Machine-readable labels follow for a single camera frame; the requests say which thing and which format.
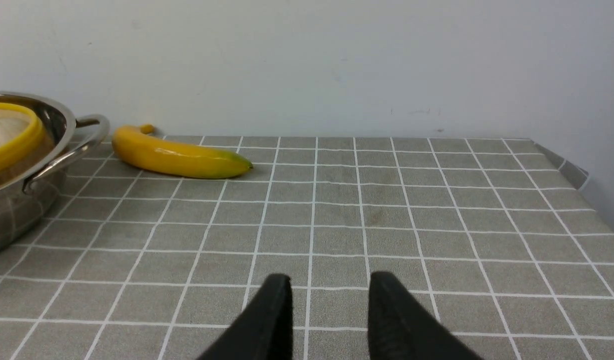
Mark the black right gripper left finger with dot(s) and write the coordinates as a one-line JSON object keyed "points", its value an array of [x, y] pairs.
{"points": [[263, 330]]}

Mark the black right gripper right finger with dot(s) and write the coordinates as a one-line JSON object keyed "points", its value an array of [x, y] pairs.
{"points": [[400, 328]]}

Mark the yellow rimmed bamboo steamer basket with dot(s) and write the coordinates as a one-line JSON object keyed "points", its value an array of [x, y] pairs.
{"points": [[25, 150]]}

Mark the stainless steel pot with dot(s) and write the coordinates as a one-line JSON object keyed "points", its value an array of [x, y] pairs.
{"points": [[26, 198]]}

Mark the grey checkered tablecloth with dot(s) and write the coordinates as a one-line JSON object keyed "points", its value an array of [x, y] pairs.
{"points": [[485, 233]]}

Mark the yellow plastic banana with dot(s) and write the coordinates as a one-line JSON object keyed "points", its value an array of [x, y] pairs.
{"points": [[136, 146]]}

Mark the white steamed bun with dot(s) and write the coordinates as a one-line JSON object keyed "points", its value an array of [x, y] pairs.
{"points": [[12, 124]]}

